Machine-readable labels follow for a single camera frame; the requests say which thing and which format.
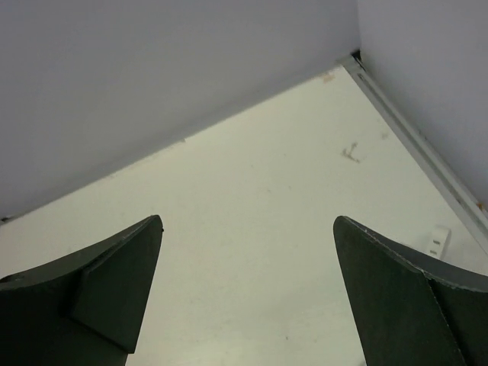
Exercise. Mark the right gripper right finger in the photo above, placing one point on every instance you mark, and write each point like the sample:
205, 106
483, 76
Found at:
410, 308

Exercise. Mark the aluminium right side rail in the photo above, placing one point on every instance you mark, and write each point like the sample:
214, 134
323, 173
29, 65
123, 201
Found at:
456, 194

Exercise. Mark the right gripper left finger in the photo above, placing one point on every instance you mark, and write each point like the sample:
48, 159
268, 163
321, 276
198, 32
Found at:
85, 308

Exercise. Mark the white power strip socket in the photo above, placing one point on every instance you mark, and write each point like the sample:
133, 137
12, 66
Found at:
439, 241

